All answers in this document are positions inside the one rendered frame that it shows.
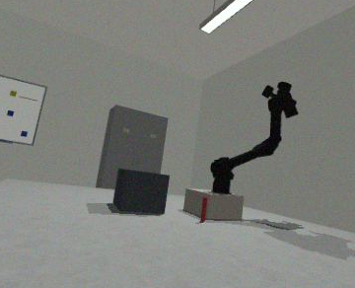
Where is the red peg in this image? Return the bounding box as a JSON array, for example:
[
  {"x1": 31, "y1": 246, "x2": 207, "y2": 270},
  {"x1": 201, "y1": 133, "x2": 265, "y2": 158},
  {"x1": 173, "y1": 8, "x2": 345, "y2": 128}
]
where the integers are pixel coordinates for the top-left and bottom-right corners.
[{"x1": 201, "y1": 197, "x2": 207, "y2": 222}]

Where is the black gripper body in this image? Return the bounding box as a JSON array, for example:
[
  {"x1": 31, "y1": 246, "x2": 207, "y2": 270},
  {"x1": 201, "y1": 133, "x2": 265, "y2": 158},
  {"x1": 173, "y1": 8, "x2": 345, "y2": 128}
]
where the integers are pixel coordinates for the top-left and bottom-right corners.
[{"x1": 262, "y1": 86, "x2": 297, "y2": 105}]

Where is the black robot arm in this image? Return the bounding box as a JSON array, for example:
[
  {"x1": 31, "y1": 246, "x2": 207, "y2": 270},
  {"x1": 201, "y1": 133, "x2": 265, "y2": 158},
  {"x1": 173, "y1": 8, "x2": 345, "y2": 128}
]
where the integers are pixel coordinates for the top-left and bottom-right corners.
[{"x1": 210, "y1": 82, "x2": 299, "y2": 194}]

